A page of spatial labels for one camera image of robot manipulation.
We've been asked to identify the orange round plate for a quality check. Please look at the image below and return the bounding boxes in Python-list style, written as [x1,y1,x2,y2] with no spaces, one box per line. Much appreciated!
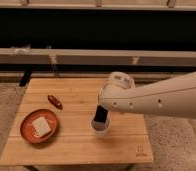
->
[20,109,59,144]

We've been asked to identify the red chili pepper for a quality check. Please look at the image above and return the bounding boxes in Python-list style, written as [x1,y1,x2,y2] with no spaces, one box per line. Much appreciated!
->
[48,95,63,110]

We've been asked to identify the white horizontal rail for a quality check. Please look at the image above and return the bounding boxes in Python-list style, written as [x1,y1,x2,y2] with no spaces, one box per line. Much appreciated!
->
[0,47,196,67]

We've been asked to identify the wooden table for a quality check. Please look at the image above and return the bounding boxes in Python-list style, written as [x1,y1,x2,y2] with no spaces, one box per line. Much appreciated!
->
[0,78,153,166]

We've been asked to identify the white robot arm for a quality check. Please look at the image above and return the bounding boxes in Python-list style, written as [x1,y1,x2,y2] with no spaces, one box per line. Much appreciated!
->
[95,72,196,122]

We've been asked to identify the white ceramic cup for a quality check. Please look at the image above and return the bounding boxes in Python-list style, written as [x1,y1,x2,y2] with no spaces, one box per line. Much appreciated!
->
[91,119,110,136]

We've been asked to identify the white sponge block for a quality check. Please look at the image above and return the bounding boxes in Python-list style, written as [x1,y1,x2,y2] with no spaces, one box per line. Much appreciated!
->
[32,117,51,137]

